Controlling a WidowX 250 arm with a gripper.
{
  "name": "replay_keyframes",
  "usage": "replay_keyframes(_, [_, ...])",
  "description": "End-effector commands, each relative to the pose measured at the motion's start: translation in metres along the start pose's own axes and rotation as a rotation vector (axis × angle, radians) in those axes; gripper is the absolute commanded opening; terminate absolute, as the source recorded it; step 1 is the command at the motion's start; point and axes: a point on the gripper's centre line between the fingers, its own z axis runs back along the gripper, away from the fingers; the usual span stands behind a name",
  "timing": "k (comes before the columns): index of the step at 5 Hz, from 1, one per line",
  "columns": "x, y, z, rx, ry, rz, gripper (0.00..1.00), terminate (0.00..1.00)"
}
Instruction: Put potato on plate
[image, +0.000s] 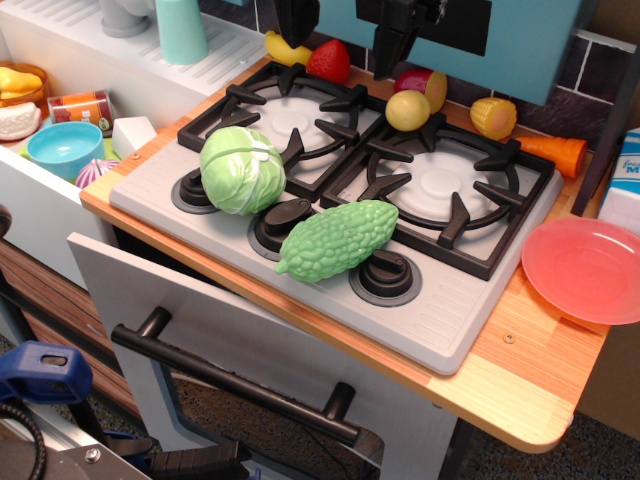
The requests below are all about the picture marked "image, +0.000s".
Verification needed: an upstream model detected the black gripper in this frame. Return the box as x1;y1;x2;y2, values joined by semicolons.
274;0;446;80

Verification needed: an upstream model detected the yellow toy potato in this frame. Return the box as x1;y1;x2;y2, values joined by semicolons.
385;90;431;132

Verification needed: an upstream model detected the pink plastic plate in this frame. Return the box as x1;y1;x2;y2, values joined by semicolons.
521;217;639;325

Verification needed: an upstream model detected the red toy strawberry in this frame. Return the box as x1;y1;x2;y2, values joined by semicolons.
306;39;351;85

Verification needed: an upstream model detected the yellow toy banana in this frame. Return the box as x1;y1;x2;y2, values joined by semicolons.
264;31;313;66

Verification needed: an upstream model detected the black left burner grate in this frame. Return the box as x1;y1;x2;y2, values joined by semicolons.
177;61;386;201

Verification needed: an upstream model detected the black burner grate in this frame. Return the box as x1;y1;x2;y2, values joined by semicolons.
177;61;386;201
320;113;563;280

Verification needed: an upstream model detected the red yellow toy fruit half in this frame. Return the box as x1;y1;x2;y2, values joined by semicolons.
394;67;448;113

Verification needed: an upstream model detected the mint green plastic cup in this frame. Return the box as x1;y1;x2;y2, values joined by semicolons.
155;0;209;65

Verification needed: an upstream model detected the green toy cabbage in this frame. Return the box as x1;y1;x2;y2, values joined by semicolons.
200;126;286;215

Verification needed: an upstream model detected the yellow toy corn piece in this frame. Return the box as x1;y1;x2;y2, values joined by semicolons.
470;97;517;140

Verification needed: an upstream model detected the grey toy stove top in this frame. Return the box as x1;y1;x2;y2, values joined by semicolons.
108;79;566;377

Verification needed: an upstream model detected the black right burner grate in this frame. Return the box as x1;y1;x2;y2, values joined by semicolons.
320;113;563;280

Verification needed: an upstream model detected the green toy bitter gourd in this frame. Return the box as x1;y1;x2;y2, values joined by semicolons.
275;200;399;283

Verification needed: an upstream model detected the black middle stove knob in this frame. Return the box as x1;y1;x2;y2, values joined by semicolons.
248;199;316;262

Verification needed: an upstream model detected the black stove knob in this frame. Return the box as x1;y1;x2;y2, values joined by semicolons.
349;249;423;307
248;199;316;262
171;168;218;215

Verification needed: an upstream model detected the black left stove knob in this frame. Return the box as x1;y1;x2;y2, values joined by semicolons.
171;168;218;215

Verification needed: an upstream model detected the grey toy faucet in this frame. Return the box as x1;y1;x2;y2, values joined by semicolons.
99;0;155;38

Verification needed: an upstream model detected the white toy wedge block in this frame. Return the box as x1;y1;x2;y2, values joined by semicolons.
112;116;157;159

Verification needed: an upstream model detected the black right stove knob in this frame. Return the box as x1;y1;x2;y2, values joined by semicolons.
349;249;423;307

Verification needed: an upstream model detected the orange toy carrot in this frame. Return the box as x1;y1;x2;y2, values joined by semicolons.
516;137;588;179

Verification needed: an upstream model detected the toy food can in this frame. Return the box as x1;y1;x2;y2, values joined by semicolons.
47;90;114;137

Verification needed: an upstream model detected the white toy sink unit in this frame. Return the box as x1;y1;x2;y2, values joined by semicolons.
1;1;266;286

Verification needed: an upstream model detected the purple toy onion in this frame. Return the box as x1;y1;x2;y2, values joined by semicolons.
75;159;120;189

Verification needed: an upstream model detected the blue plastic bowl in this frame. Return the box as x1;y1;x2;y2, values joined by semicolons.
26;121;105;181

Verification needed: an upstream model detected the white blue milk carton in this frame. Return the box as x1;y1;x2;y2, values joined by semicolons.
598;128;640;236

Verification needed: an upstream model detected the orange bowl with yellow food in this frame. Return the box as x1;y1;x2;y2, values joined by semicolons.
1;60;50;108

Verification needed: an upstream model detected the white toy bread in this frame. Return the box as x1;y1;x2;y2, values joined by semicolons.
0;102;42;141

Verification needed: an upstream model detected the white oven door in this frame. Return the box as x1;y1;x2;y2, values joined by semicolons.
68;233;462;479

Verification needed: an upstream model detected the blue clamp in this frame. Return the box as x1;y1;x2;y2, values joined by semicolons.
1;341;93;404

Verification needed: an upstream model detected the black oven door handle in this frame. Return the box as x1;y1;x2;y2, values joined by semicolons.
111;307;361;447

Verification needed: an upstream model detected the black clamp handle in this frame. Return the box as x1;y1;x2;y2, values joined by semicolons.
103;432;253;480

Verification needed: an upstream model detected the black cable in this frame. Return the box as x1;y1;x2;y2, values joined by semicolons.
0;402;47;480

